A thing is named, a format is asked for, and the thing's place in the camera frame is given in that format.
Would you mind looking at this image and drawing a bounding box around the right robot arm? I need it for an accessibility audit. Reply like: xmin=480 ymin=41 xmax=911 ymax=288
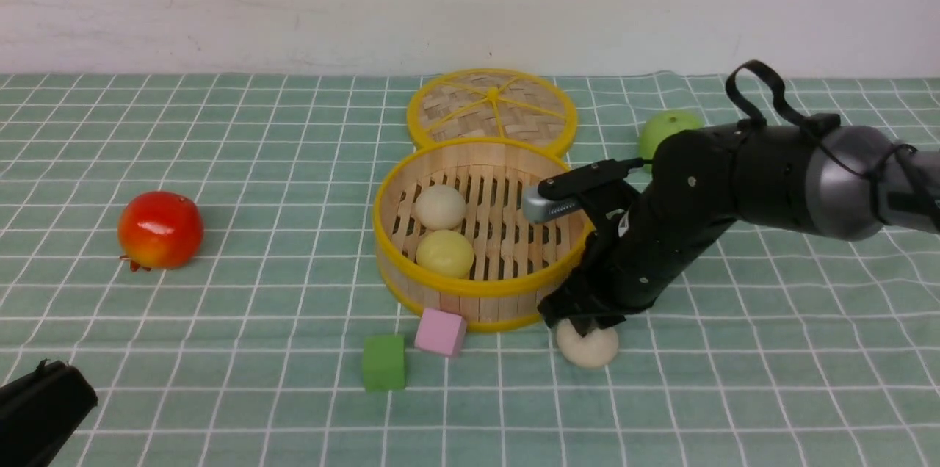
xmin=523 ymin=61 xmax=939 ymax=336

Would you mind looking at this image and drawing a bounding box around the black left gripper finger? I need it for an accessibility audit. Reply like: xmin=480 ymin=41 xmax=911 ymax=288
xmin=1 ymin=360 xmax=98 ymax=466

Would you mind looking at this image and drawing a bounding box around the pink foam cube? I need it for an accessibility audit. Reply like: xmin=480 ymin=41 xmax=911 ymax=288
xmin=414 ymin=308 xmax=467 ymax=358

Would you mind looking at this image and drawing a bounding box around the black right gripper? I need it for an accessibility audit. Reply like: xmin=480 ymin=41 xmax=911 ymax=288
xmin=538 ymin=159 xmax=735 ymax=336

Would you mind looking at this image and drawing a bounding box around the white bun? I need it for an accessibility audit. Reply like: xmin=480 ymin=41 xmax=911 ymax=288
xmin=554 ymin=320 xmax=621 ymax=369
xmin=413 ymin=184 xmax=466 ymax=231

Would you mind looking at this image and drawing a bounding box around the green checkered tablecloth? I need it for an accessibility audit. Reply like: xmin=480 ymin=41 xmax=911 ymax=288
xmin=1 ymin=73 xmax=939 ymax=466

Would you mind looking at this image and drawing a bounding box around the green apple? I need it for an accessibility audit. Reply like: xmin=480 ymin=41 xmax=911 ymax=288
xmin=638 ymin=109 xmax=705 ymax=175

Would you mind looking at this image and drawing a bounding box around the yellow bun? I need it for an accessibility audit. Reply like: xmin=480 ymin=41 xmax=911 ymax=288
xmin=414 ymin=230 xmax=474 ymax=279

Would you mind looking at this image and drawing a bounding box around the red yellow pomegranate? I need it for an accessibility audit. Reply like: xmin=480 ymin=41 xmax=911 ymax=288
xmin=117 ymin=192 xmax=204 ymax=272

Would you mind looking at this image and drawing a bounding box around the green foam cube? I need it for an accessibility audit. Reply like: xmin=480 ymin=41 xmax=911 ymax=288
xmin=361 ymin=334 xmax=406 ymax=392

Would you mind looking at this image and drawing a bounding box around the bamboo steamer tray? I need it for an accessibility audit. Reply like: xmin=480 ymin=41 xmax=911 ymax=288
xmin=372 ymin=138 xmax=592 ymax=332

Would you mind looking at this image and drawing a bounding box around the bamboo steamer lid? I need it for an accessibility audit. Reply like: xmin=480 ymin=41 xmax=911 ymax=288
xmin=406 ymin=68 xmax=579 ymax=158

